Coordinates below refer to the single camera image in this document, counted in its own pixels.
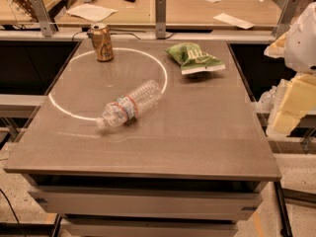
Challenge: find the clear plastic water bottle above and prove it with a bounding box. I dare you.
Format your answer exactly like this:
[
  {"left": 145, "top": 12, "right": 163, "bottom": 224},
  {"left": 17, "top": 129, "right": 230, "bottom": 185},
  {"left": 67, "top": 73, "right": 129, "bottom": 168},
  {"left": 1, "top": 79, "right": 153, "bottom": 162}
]
[{"left": 96, "top": 80, "right": 162, "bottom": 129}]

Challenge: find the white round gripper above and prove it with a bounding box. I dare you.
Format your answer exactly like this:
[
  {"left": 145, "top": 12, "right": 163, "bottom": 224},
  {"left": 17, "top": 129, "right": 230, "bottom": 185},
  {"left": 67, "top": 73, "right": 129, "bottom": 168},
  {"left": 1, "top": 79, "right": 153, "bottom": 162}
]
[{"left": 264, "top": 2, "right": 316, "bottom": 135}]

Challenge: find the black cable on rail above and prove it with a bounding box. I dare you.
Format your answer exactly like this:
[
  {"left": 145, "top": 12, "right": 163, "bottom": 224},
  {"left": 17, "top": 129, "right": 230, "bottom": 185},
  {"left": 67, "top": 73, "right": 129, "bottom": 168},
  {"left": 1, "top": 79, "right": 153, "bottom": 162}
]
[{"left": 71, "top": 28, "right": 175, "bottom": 42}]

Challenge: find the white paper sheet left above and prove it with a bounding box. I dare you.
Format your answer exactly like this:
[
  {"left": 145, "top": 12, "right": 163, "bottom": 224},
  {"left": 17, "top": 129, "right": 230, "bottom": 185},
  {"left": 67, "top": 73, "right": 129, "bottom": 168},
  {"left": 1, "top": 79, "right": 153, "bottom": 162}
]
[{"left": 67, "top": 4, "right": 117, "bottom": 22}]

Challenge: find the black floor cable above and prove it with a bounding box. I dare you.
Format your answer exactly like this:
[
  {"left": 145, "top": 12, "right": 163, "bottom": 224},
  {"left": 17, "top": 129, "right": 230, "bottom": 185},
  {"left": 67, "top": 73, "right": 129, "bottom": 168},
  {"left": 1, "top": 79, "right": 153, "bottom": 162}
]
[{"left": 0, "top": 188, "right": 22, "bottom": 225}]

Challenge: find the gold soda can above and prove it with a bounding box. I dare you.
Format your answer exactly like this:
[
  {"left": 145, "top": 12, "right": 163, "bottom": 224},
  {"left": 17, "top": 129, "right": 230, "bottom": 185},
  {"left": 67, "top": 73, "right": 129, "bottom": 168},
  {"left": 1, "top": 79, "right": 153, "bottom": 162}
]
[{"left": 88, "top": 23, "right": 114, "bottom": 62}]

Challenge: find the white paper slip right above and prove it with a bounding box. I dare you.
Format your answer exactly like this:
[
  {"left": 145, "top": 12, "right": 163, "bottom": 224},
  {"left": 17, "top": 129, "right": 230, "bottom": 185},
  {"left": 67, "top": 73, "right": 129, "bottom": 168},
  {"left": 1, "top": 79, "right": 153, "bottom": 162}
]
[{"left": 214, "top": 13, "right": 254, "bottom": 30}]

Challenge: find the green chip bag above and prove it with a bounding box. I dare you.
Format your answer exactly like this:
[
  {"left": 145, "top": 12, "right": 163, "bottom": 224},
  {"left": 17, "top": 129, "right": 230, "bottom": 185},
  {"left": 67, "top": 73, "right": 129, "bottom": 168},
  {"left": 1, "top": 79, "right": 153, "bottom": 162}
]
[{"left": 165, "top": 42, "right": 225, "bottom": 75}]

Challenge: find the metal bracket post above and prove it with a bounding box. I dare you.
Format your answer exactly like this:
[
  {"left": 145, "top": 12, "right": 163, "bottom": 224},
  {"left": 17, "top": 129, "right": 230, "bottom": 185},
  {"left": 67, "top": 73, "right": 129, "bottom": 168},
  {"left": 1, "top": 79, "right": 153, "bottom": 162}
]
[
  {"left": 30, "top": 0, "right": 55, "bottom": 38},
  {"left": 273, "top": 0, "right": 300, "bottom": 39},
  {"left": 155, "top": 0, "right": 167, "bottom": 40}
]

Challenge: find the right metal bracket post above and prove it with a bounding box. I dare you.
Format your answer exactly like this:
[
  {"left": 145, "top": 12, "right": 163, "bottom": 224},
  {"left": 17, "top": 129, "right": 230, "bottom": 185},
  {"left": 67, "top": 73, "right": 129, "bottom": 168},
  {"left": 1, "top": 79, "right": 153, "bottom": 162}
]
[{"left": 273, "top": 0, "right": 300, "bottom": 39}]

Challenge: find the left metal bracket post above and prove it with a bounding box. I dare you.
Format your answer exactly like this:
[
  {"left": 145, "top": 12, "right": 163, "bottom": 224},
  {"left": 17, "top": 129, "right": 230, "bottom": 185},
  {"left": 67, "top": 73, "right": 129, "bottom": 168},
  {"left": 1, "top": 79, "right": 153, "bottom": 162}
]
[{"left": 30, "top": 0, "right": 55, "bottom": 38}]

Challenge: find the clear sanitizer bottle left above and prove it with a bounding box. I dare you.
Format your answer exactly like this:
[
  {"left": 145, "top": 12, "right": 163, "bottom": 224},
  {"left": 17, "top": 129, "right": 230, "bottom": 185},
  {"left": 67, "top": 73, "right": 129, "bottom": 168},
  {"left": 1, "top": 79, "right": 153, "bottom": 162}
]
[{"left": 257, "top": 86, "right": 277, "bottom": 112}]

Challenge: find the middle metal bracket post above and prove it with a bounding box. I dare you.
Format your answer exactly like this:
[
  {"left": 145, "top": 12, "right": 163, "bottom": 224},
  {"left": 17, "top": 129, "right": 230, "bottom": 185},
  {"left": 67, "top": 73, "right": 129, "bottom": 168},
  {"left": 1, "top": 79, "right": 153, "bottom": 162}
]
[{"left": 155, "top": 0, "right": 167, "bottom": 40}]

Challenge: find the white drawer cabinet under table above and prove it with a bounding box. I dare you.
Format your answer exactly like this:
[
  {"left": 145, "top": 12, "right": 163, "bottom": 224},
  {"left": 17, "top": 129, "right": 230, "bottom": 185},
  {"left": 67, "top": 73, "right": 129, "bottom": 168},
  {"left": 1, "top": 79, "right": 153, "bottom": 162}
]
[{"left": 30, "top": 186, "right": 263, "bottom": 237}]

